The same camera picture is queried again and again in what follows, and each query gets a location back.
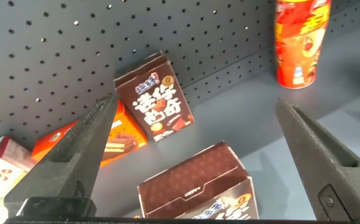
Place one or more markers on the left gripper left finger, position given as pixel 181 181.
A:
pixel 74 161

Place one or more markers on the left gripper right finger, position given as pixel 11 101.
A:
pixel 332 174

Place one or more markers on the black shop shelf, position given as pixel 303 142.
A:
pixel 198 46

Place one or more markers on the orange wafer box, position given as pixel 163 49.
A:
pixel 122 138

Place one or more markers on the brown cookie box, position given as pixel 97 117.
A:
pixel 157 97
pixel 198 186

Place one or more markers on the red snack canister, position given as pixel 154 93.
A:
pixel 300 42

